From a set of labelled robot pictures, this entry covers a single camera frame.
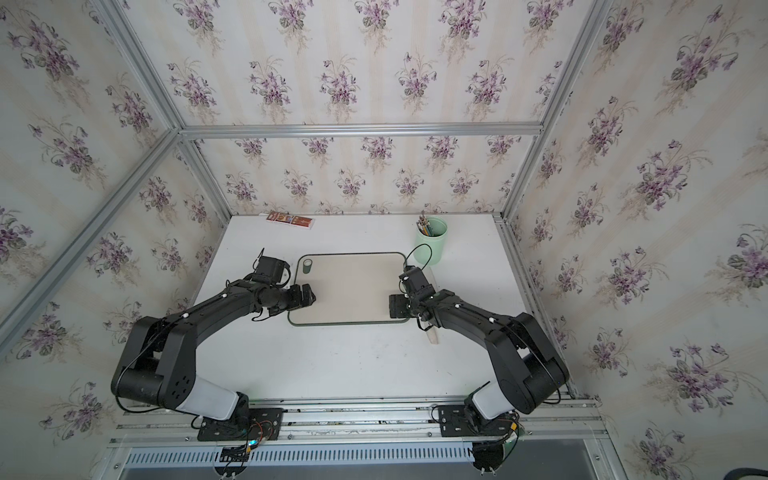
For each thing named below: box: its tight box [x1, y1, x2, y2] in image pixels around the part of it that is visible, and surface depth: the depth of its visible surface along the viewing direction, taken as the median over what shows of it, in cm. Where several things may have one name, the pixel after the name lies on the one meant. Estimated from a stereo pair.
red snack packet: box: [266, 211, 315, 230], surface depth 121 cm
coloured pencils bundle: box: [416, 210, 432, 236], surface depth 97 cm
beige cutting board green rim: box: [287, 252, 408, 325], surface depth 106 cm
